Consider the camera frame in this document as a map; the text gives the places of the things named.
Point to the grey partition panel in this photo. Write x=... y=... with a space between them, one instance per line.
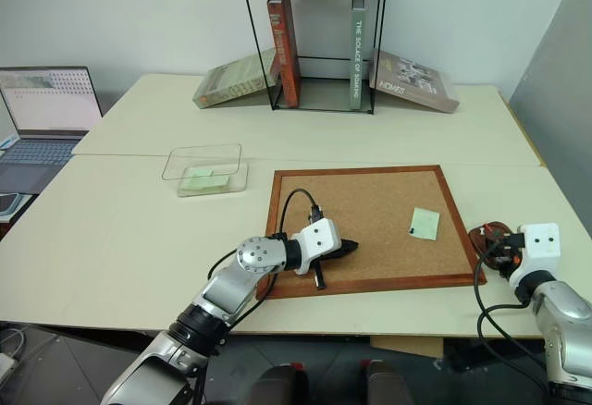
x=559 y=100

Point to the open grey laptop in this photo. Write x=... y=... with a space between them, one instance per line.
x=46 y=109

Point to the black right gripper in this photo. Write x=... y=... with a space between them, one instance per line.
x=515 y=241

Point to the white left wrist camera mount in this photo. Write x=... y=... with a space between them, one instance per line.
x=319 y=238

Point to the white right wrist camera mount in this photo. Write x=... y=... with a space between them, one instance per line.
x=538 y=245

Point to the beige leaning book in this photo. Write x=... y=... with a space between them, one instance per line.
x=236 y=81

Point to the grey Homes book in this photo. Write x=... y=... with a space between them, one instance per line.
x=411 y=81

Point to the dark rounded shape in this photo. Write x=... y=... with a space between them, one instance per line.
x=386 y=384
x=277 y=386

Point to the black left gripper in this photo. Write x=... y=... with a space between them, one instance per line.
x=320 y=275

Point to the reddish-brown round tray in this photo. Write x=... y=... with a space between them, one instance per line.
x=481 y=241

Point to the wood-framed cork board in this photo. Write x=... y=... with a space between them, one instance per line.
x=370 y=220

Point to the green Solace of Soaring book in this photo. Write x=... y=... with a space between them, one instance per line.
x=358 y=58

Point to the brown cardboard piece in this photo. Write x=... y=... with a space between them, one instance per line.
x=407 y=346

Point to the clear plastic box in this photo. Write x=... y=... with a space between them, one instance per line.
x=205 y=171

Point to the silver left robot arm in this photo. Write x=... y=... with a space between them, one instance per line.
x=222 y=291

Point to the smartphone with blue case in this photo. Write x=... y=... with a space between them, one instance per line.
x=8 y=205

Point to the green sticky note stack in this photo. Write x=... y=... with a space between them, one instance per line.
x=203 y=182

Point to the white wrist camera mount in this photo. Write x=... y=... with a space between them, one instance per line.
x=538 y=245
x=319 y=238

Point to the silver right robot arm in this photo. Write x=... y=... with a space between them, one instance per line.
x=566 y=322

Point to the red hardcover book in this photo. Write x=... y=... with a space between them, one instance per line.
x=287 y=49

